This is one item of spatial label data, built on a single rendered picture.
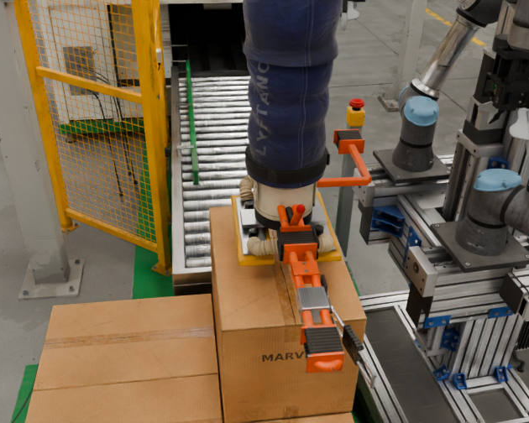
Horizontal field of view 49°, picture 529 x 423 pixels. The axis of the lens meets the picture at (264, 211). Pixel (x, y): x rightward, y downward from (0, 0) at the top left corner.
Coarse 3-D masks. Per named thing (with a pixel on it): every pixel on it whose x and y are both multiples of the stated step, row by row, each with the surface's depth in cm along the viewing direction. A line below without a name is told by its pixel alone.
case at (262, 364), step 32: (224, 224) 196; (224, 256) 182; (224, 288) 170; (256, 288) 170; (288, 288) 170; (352, 288) 171; (224, 320) 159; (256, 320) 159; (288, 320) 159; (352, 320) 160; (224, 352) 160; (256, 352) 162; (288, 352) 164; (224, 384) 168; (256, 384) 169; (288, 384) 171; (320, 384) 173; (352, 384) 175; (224, 416) 176; (256, 416) 178; (288, 416) 180
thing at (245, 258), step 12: (240, 204) 182; (252, 204) 178; (240, 228) 171; (252, 228) 167; (264, 228) 172; (240, 240) 168; (264, 240) 167; (240, 252) 163; (240, 264) 160; (252, 264) 161; (264, 264) 161
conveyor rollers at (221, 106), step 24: (192, 96) 390; (216, 96) 392; (240, 96) 387; (216, 120) 355; (240, 120) 357; (216, 144) 332; (240, 144) 334; (216, 168) 310; (240, 168) 312; (192, 192) 287; (216, 192) 288; (192, 216) 271; (192, 240) 256; (192, 264) 241
